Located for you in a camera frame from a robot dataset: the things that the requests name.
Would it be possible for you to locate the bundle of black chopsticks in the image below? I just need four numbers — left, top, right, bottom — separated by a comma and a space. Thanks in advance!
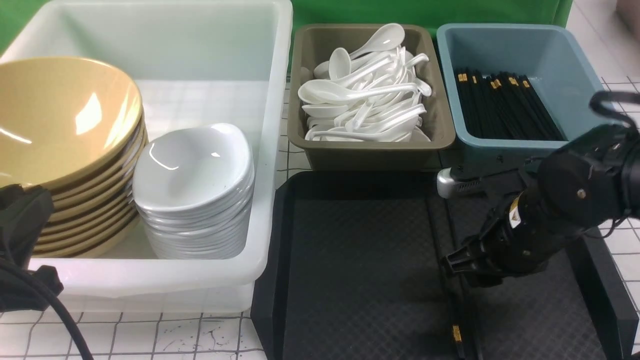
455, 68, 567, 141

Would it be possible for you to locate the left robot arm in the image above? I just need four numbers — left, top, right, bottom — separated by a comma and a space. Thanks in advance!
0, 184, 64, 313

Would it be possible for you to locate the stack of yellow bowls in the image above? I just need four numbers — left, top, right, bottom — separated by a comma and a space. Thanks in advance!
27, 115, 150, 258

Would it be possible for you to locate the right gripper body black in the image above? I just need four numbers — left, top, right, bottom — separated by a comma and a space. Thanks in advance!
436, 167, 608, 288

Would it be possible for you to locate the olive brown spoon bin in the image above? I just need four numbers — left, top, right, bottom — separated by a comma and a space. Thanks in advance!
287, 23, 456, 171

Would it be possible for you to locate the black chopstick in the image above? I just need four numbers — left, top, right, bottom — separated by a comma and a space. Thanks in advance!
446, 279, 469, 360

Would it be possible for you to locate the large white plastic bin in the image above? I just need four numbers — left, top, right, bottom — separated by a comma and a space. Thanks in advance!
1, 0, 293, 313

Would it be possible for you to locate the pile of white spoons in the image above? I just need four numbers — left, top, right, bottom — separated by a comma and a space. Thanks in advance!
297, 23, 434, 142

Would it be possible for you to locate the green backdrop cloth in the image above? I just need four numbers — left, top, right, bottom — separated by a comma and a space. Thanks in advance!
0, 0, 575, 56

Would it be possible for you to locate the stack of white dishes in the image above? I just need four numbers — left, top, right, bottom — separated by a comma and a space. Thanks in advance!
132, 123, 255, 260

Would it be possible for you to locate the black cable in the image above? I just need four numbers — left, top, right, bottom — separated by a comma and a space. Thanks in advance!
0, 260, 95, 360

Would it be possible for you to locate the yellow noodle bowl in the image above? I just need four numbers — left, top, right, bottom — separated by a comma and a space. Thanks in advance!
0, 56, 143, 190

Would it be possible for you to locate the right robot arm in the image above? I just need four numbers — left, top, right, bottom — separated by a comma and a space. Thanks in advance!
436, 90, 640, 288

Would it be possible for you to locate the blue chopstick bin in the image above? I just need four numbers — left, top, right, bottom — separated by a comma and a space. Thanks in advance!
436, 23, 605, 175

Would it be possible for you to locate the black serving tray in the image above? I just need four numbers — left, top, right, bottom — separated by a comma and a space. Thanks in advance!
250, 171, 639, 360

